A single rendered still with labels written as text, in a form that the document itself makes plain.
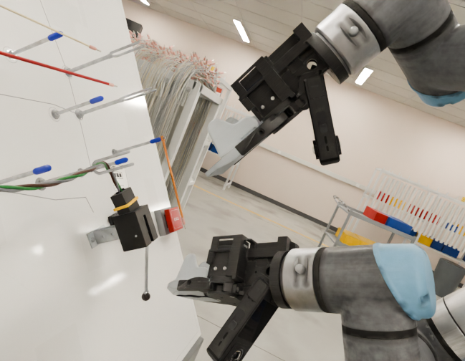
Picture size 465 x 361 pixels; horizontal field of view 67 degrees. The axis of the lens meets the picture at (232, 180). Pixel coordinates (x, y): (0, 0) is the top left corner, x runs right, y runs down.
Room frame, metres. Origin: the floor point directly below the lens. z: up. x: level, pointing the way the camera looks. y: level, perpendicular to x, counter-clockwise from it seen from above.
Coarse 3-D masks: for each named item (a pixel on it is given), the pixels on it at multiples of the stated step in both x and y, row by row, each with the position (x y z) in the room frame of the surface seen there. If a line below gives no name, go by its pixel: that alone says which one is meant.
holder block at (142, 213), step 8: (144, 208) 0.52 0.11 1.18; (112, 216) 0.50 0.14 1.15; (120, 216) 0.50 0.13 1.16; (128, 216) 0.49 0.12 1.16; (136, 216) 0.49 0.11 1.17; (144, 216) 0.52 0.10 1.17; (120, 224) 0.50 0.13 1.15; (128, 224) 0.50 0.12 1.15; (136, 224) 0.49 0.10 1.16; (144, 224) 0.51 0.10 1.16; (152, 224) 0.53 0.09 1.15; (120, 232) 0.50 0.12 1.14; (128, 232) 0.50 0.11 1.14; (136, 232) 0.49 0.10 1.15; (144, 232) 0.50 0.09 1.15; (152, 232) 0.52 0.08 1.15; (120, 240) 0.50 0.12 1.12; (128, 240) 0.50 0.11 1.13; (136, 240) 0.50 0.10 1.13; (144, 240) 0.49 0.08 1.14; (152, 240) 0.52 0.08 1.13; (128, 248) 0.50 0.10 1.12; (136, 248) 0.50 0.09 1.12
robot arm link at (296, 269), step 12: (288, 252) 0.42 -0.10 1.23; (300, 252) 0.41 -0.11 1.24; (312, 252) 0.40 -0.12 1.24; (288, 264) 0.40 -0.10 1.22; (300, 264) 0.39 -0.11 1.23; (312, 264) 0.38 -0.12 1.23; (288, 276) 0.39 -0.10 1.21; (300, 276) 0.39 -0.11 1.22; (312, 276) 0.45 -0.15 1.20; (288, 288) 0.39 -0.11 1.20; (300, 288) 0.38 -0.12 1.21; (312, 288) 0.37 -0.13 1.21; (288, 300) 0.39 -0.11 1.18; (300, 300) 0.38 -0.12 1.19; (312, 300) 0.38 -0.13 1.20; (324, 312) 0.38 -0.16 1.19
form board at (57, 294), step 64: (0, 0) 0.49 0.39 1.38; (64, 0) 0.64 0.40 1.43; (0, 64) 0.45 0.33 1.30; (64, 64) 0.59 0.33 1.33; (128, 64) 0.81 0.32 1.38; (0, 128) 0.42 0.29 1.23; (64, 128) 0.54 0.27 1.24; (128, 128) 0.73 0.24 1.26; (0, 192) 0.39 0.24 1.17; (64, 192) 0.49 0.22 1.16; (0, 256) 0.36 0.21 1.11; (64, 256) 0.45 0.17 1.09; (128, 256) 0.59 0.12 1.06; (0, 320) 0.34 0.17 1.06; (64, 320) 0.42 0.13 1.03; (128, 320) 0.54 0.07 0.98; (192, 320) 0.74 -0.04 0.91
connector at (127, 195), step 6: (120, 192) 0.51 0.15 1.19; (126, 192) 0.51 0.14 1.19; (132, 192) 0.52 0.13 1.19; (114, 198) 0.50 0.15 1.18; (120, 198) 0.50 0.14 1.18; (126, 198) 0.50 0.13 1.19; (132, 198) 0.52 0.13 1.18; (114, 204) 0.50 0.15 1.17; (120, 204) 0.50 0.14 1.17; (132, 204) 0.51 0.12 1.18; (138, 204) 0.53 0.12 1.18; (120, 210) 0.50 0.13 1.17; (126, 210) 0.50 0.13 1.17; (132, 210) 0.51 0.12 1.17
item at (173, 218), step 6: (168, 210) 0.72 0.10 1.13; (174, 210) 0.74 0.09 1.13; (168, 216) 0.72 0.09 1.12; (174, 216) 0.73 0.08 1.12; (180, 216) 0.76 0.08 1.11; (168, 222) 0.72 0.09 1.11; (174, 222) 0.73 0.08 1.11; (180, 222) 0.75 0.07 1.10; (168, 228) 0.72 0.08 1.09; (174, 228) 0.72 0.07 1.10; (180, 228) 0.74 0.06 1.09
